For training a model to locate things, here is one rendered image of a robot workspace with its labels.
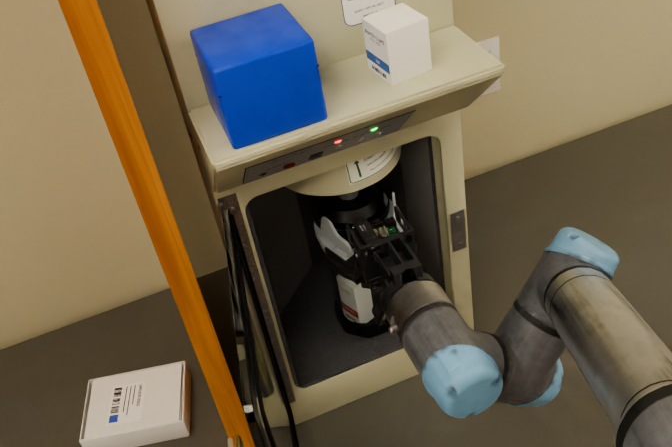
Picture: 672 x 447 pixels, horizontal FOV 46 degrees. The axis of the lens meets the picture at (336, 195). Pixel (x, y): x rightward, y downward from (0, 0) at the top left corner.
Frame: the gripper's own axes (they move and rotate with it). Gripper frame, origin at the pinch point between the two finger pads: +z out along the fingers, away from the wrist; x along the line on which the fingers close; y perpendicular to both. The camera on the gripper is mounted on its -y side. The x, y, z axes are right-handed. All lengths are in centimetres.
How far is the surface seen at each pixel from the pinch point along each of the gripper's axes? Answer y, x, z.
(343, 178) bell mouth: 11.0, 1.7, -4.7
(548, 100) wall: -20, -55, 36
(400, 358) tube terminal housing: -23.2, -1.5, -7.9
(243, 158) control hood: 28.3, 14.8, -17.9
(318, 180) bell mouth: 11.0, 4.6, -3.4
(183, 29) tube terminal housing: 37.3, 15.9, -6.1
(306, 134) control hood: 28.6, 8.2, -17.8
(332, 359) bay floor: -20.9, 8.2, -5.1
